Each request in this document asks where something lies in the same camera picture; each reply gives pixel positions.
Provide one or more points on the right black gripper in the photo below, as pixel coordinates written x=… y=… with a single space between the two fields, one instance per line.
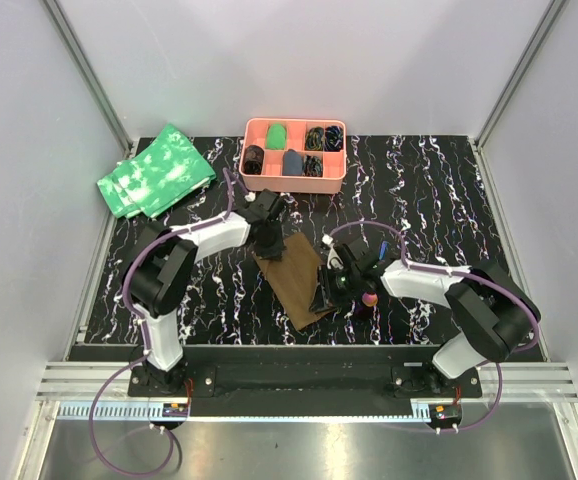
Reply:
x=321 y=301

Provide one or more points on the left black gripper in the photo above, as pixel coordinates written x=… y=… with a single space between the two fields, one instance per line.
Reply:
x=274 y=252

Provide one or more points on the brown cloth napkin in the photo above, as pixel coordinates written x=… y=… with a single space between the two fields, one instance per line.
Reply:
x=293 y=280

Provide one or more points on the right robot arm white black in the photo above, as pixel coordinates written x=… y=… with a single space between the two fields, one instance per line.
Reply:
x=493 y=314

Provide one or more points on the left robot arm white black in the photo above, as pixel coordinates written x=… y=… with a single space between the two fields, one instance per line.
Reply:
x=156 y=279

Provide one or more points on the blue grey rolled cloth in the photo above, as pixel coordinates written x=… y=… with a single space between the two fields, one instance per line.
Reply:
x=292 y=163

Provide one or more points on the pink compartment tray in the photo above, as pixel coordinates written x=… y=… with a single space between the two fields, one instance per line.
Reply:
x=271 y=178

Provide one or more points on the dark brown rolled cloth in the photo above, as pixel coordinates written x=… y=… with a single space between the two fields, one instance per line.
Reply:
x=253 y=160

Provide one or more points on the black patterned rolled cloth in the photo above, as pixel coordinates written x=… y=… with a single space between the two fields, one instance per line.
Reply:
x=313 y=166

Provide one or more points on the green rolled cloth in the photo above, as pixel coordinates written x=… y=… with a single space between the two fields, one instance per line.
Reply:
x=276 y=137

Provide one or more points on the black multicolour rolled cloth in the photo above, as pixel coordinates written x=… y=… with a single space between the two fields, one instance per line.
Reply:
x=314 y=139

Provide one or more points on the green white patterned cloth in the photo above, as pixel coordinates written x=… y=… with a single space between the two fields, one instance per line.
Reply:
x=166 y=171

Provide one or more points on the black blue rolled cloth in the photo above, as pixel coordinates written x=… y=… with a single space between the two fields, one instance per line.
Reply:
x=334 y=138

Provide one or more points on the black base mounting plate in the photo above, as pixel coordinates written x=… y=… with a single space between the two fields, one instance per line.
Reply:
x=268 y=382

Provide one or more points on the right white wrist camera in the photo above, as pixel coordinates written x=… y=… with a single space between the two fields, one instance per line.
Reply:
x=333 y=260

